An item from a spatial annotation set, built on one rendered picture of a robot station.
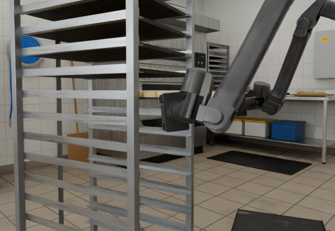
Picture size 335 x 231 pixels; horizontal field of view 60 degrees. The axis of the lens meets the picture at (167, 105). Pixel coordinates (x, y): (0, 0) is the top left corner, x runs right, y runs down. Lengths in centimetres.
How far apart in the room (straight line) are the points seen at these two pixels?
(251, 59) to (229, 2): 538
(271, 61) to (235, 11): 123
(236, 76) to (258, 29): 12
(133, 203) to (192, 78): 51
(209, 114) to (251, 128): 425
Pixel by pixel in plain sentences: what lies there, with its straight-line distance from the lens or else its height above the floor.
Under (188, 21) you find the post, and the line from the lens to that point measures 137.
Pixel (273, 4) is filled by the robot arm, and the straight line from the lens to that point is 73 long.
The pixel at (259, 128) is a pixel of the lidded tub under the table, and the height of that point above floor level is 37.
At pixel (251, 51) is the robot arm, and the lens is 68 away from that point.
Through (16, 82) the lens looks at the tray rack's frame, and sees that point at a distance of 139.
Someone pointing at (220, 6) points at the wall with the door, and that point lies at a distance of 614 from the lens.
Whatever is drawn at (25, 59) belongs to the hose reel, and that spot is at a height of 134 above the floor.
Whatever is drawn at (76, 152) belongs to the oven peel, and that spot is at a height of 17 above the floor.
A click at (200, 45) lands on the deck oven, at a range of 447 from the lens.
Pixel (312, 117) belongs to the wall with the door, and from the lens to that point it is 516.
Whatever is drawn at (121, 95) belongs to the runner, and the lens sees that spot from 101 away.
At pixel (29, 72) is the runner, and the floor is 105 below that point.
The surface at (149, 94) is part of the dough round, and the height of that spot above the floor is 96.
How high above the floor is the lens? 98
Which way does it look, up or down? 3 degrees down
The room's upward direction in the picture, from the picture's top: straight up
